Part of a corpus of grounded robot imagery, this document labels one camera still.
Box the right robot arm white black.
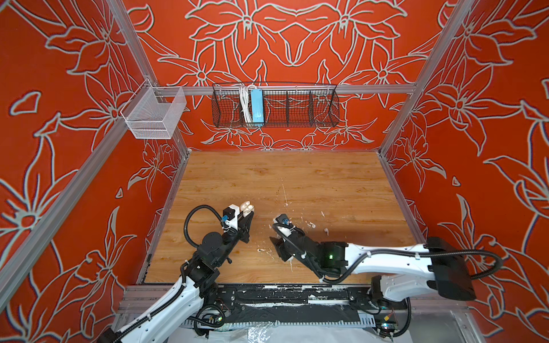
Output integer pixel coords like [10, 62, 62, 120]
[272, 224, 503, 302]

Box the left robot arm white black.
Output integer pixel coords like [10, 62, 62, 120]
[97, 201, 254, 342]

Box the blue flat box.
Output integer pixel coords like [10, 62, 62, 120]
[250, 88, 264, 127]

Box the small green circuit board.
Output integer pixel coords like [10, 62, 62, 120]
[375, 320, 398, 338]

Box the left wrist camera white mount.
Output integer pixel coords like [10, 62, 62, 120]
[220, 204, 240, 231]

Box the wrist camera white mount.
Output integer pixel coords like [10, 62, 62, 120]
[220, 204, 240, 231]
[273, 214, 295, 237]

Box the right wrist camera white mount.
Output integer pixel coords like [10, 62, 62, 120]
[273, 214, 295, 237]

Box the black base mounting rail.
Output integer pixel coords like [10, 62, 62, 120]
[188, 282, 408, 324]

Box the white coiled cable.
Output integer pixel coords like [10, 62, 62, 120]
[239, 85, 253, 126]

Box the black wire wall basket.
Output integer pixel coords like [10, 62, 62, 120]
[212, 82, 340, 129]

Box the clear plastic wall bin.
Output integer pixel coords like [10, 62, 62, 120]
[121, 79, 187, 139]

